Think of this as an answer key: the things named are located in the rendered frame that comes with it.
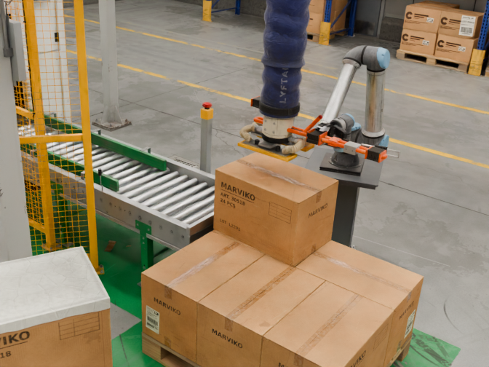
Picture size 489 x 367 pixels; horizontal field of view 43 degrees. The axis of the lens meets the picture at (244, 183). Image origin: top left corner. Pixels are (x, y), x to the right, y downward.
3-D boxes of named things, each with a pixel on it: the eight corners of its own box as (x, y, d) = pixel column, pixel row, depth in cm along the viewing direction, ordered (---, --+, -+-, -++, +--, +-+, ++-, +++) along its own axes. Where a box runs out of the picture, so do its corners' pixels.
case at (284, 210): (212, 229, 376) (215, 169, 359) (254, 207, 405) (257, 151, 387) (292, 266, 343) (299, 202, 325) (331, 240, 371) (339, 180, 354)
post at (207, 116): (197, 230, 481) (200, 108, 438) (203, 227, 486) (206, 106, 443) (204, 233, 478) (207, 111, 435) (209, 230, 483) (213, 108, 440)
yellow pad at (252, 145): (236, 145, 349) (237, 137, 347) (247, 140, 356) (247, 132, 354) (287, 162, 331) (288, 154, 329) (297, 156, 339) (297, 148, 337)
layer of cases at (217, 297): (142, 332, 347) (140, 272, 330) (247, 259, 420) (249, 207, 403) (327, 440, 285) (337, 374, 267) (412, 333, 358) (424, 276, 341)
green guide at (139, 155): (27, 118, 528) (26, 108, 524) (37, 115, 536) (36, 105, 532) (164, 171, 445) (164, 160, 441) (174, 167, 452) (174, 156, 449)
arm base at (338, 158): (332, 154, 433) (334, 141, 429) (359, 158, 429) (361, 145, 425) (330, 164, 416) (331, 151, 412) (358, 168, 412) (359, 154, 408)
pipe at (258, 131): (239, 139, 349) (239, 129, 346) (264, 127, 367) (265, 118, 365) (290, 155, 331) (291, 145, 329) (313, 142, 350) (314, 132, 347)
